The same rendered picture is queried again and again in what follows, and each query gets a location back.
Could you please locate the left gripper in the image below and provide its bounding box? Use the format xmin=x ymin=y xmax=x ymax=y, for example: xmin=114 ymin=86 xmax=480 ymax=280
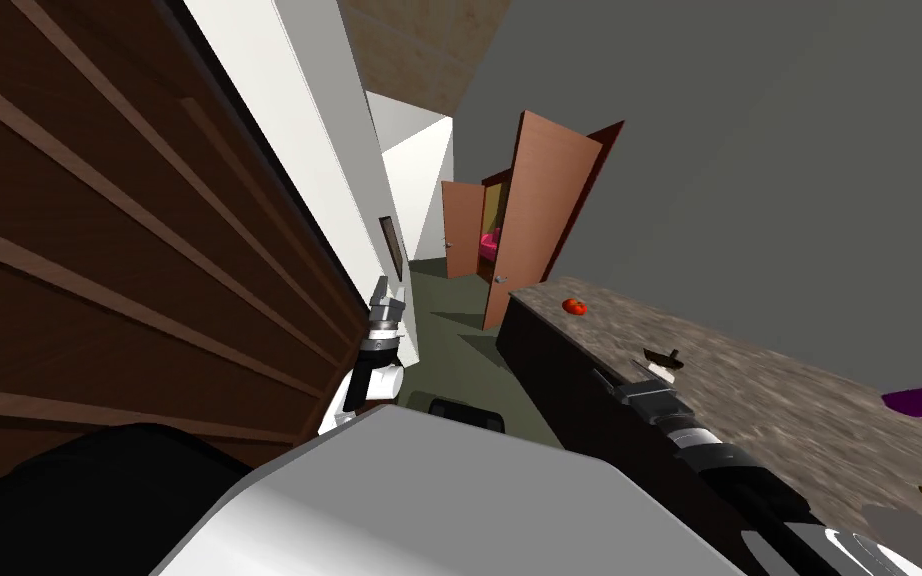
xmin=367 ymin=275 xmax=409 ymax=331

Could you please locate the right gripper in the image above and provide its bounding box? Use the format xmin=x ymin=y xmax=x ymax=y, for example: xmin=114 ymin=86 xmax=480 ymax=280
xmin=591 ymin=347 xmax=696 ymax=427

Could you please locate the small light brown door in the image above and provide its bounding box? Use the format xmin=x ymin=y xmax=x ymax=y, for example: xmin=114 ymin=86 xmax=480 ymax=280
xmin=440 ymin=179 xmax=486 ymax=280

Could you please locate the large light brown door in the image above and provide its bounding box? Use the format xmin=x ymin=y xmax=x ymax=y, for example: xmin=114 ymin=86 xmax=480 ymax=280
xmin=481 ymin=109 xmax=604 ymax=333

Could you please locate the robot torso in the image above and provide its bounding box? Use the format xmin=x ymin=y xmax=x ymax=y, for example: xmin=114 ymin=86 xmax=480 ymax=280
xmin=148 ymin=393 xmax=760 ymax=576

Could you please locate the brown framed wall picture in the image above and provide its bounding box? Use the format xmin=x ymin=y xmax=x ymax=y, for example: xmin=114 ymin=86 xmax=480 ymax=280
xmin=378 ymin=215 xmax=406 ymax=282

